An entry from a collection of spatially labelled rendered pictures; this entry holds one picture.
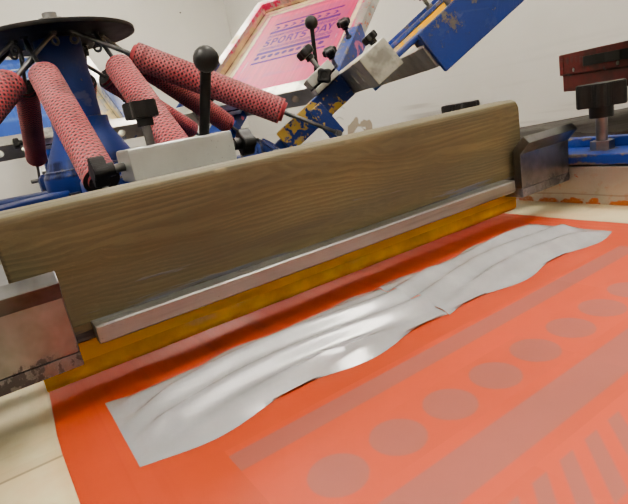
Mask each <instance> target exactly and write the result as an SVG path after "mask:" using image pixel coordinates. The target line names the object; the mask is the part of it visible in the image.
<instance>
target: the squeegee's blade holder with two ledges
mask: <svg viewBox="0 0 628 504"><path fill-rule="evenodd" d="M514 192H515V181H514V180H501V181H498V182H495V183H492V184H489V185H486V186H483V187H480V188H478V189H475V190H472V191H469V192H466V193H463V194H460V195H457V196H454V197H451V198H448V199H445V200H442V201H440V202H437V203H434V204H431V205H428V206H425V207H422V208H419V209H416V210H413V211H410V212H407V213H405V214H402V215H399V216H396V217H393V218H390V219H387V220H384V221H381V222H378V223H375V224H372V225H369V226H367V227H364V228H361V229H358V230H355V231H352V232H349V233H346V234H343V235H340V236H337V237H334V238H332V239H329V240H326V241H323V242H320V243H317V244H314V245H311V246H308V247H305V248H302V249H299V250H296V251H294V252H291V253H288V254H285V255H282V256H279V257H276V258H273V259H270V260H267V261H264V262H261V263H259V264H256V265H253V266H250V267H247V268H244V269H241V270H238V271H235V272H232V273H229V274H226V275H223V276H221V277H218V278H215V279H212V280H209V281H206V282H203V283H200V284H197V285H194V286H191V287H188V288H186V289H183V290H180V291H177V292H174V293H171V294H168V295H165V296H162V297H159V298H156V299H153V300H150V301H148V302H145V303H142V304H139V305H136V306H133V307H130V308H127V309H124V310H121V311H118V312H115V313H113V314H110V315H107V316H104V317H101V318H98V319H95V320H92V321H91V323H92V326H93V329H94V332H95V336H96V338H97V340H98V341H99V343H100V344H102V343H106V342H109V341H112V340H114V339H117V338H120V337H122V336H125V335H128V334H131V333H133V332H136V331H139V330H142V329H144V328H147V327H150V326H152V325H155V324H158V323H161V322H163V321H166V320H169V319H171V318H174V317H177V316H180V315H182V314H185V313H188V312H190V311H193V310H196V309H199V308H201V307H204V306H207V305H209V304H212V303H215V302H218V301H220V300H223V299H226V298H228V297H231V296H234V295H237V294H239V293H242V292H245V291H248V290H250V289H253V288H256V287H258V286H261V285H264V284H267V283H269V282H272V281H275V280H277V279H280V278H283V277H286V276H288V275H291V274H294V273H296V272H299V271H302V270H305V269H307V268H310V267H313V266H315V265H318V264H321V263H324V262H326V261H329V260H332V259H334V258H337V257H340V256H343V255H345V254H348V253H351V252H354V251H356V250H359V249H362V248H364V247H367V246H370V245H373V244H375V243H378V242H381V241H383V240H386V239H389V238H392V237H394V236H397V235H400V234H402V233H405V232H408V231H411V230H413V229H416V228H419V227H421V226H424V225H427V224H430V223H432V222H435V221H438V220H441V219H443V218H446V217H449V216H451V215H454V214H457V213H460V212H462V211H465V210H468V209H470V208H473V207H476V206H479V205H481V204H484V203H487V202H489V201H492V200H495V199H498V198H500V197H503V196H506V195H508V194H511V193H514Z"/></svg>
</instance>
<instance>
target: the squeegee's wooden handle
mask: <svg viewBox="0 0 628 504"><path fill-rule="evenodd" d="M519 142H520V125H519V111H518V106H517V104H516V102H515V101H513V100H505V101H497V102H492V103H487V104H483V105H478V106H473V107H469V108H464V109H460V110H455V111H451V112H446V113H442V114H437V115H433V116H428V117H424V118H419V119H415V120H410V121H406V122H401V123H397V124H392V125H388V126H383V127H379V128H374V129H370V130H365V131H361V132H356V133H351V134H347V135H342V136H338V137H333V138H329V139H324V140H320V141H315V142H311V143H306V144H302V145H297V146H293V147H288V148H284V149H279V150H275V151H270V152H266V153H261V154H257V155H252V156H248V157H243V158H238V159H234V160H229V161H225V162H220V163H216V164H211V165H207V166H202V167H198V168H193V169H189V170H184V171H180V172H175V173H171V174H166V175H162V176H157V177H153V178H148V179H144V180H139V181H135V182H130V183H126V184H121V185H116V186H112V187H107V188H103V189H98V190H94V191H89V192H85V193H80V194H76V195H71V196H67V197H62V198H58V199H53V200H49V201H44V202H40V203H35V204H31V205H26V206H22V207H17V208H13V209H8V210H3V211H0V260H1V263H2V266H3V269H4V272H5V274H6V277H7V280H8V283H9V284H10V283H14V282H17V281H21V280H24V279H28V278H31V277H35V276H38V275H42V274H45V273H49V272H52V271H54V272H55V273H56V276H57V278H58V281H59V284H60V289H61V293H62V297H63V300H64V303H65V306H66V309H67V312H68V315H69V318H70V321H71V324H72V327H73V330H74V333H75V336H76V340H77V343H78V344H79V343H82V342H85V341H87V340H90V339H93V338H96V336H95V332H94V329H93V326H92V323H91V321H92V320H95V319H98V318H101V317H104V316H107V315H110V314H113V313H115V312H118V311H121V310H124V309H127V308H130V307H133V306H136V305H139V304H142V303H145V302H148V301H150V300H153V299H156V298H159V297H162V296H165V295H168V294H171V293H174V292H177V291H180V290H183V289H186V288H188V287H191V286H194V285H197V284H200V283H203V282H206V281H209V280H212V279H215V278H218V277H221V276H223V275H226V274H229V273H232V272H235V271H238V270H241V269H244V268H247V267H250V266H253V265H256V264H259V263H261V262H264V261H267V260H270V259H273V258H276V257H279V256H282V255H285V254H288V253H291V252H294V251H296V250H299V249H302V248H305V247H308V246H311V245H314V244H317V243H320V242H323V241H326V240H329V239H332V238H334V237H337V236H340V235H343V234H346V233H349V232H352V231H355V230H358V229H361V228H364V227H367V226H369V225H372V224H375V223H378V222H381V221H384V220H387V219H390V218H393V217H396V216H399V215H402V214H405V213H407V212H410V211H413V210H416V209H419V208H422V207H425V206H428V205H431V204H434V203H437V202H440V201H442V200H445V199H448V198H451V197H454V196H457V195H460V194H463V193H466V192H469V191H472V190H475V189H478V188H480V187H483V186H486V185H489V184H492V183H495V182H498V181H501V180H514V168H513V154H512V152H513V150H514V148H515V147H516V146H517V144H518V143H519Z"/></svg>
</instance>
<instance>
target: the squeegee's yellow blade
mask: <svg viewBox="0 0 628 504"><path fill-rule="evenodd" d="M515 198H516V197H505V196H503V197H500V198H498V199H495V200H492V201H489V202H487V203H484V204H481V205H479V206H476V207H473V208H470V209H468V210H465V211H462V212H460V213H457V214H454V215H451V216H449V217H446V218H443V219H441V220H438V221H435V222H432V223H430V224H427V225H424V226H421V227H419V228H416V229H413V230H411V231H408V232H405V233H402V234H400V235H397V236H394V237H392V238H389V239H386V240H383V241H381V242H378V243H375V244H373V245H370V246H367V247H364V248H362V249H359V250H356V251H354V252H351V253H348V254H345V255H343V256H340V257H337V258H334V259H332V260H329V261H326V262H324V263H321V264H318V265H315V266H313V267H310V268H307V269H305V270H302V271H299V272H296V273H294V274H291V275H288V276H286V277H283V278H280V279H277V280H275V281H272V282H269V283H267V284H264V285H261V286H258V287H256V288H253V289H250V290H248V291H245V292H242V293H239V294H237V295H234V296H231V297H228V298H226V299H223V300H220V301H218V302H215V303H212V304H209V305H207V306H204V307H201V308H199V309H196V310H193V311H190V312H188V313H185V314H182V315H180V316H177V317H174V318H171V319H169V320H166V321H163V322H161V323H158V324H155V325H152V326H150V327H147V328H144V329H142V330H139V331H136V332H133V333H131V334H128V335H125V336H122V337H120V338H117V339H114V340H112V341H109V342H106V343H102V344H100V343H99V341H98V340H97V338H93V339H90V340H87V341H85V342H82V343H79V344H78V346H79V349H80V352H81V355H82V358H83V361H86V360H89V359H92V358H94V357H97V356H100V355H102V354H105V353H108V352H110V351H113V350H116V349H118V348H121V347H123V346H126V345H129V344H131V343H134V342H137V341H139V340H142V339H145V338H147V337H150V336H153V335H155V334H158V333H161V332H163V331H166V330H168V329H171V328H174V327H176V326H179V325H182V324H184V323H187V322H190V321H192V320H195V319H198V318H200V317H203V316H206V315H208V314H211V313H213V312H216V311H219V310H221V309H224V308H227V307H229V306H232V305H235V304H237V303H240V302H243V301H245V300H248V299H250V298H253V297H256V296H258V295H261V294H264V293H266V292H269V291H272V290H274V289H277V288H280V287H282V286H285V285H288V284H290V283H293V282H295V281H298V280H301V279H303V278H306V277H309V276H311V275H314V274H317V273H319V272H322V271H325V270H327V269H330V268H333V267H335V266H338V265H340V264H343V263H346V262H348V261H351V260H354V259H356V258H359V257H362V256H364V255H367V254H370V253H372V252H375V251H378V250H380V249H383V248H385V247H388V246H391V245H393V244H396V243H399V242H401V241H404V240H407V239H409V238H412V237H415V236H417V235H420V234H423V233H425V232H428V231H430V230H433V229H436V228H438V227H441V226H444V225H446V224H449V223H452V222H454V221H457V220H460V219H462V218H465V217H467V216H470V215H473V214H475V213H478V212H481V211H483V210H486V209H489V208H491V207H494V206H497V205H499V204H502V203H505V202H507V201H510V200H512V199H515Z"/></svg>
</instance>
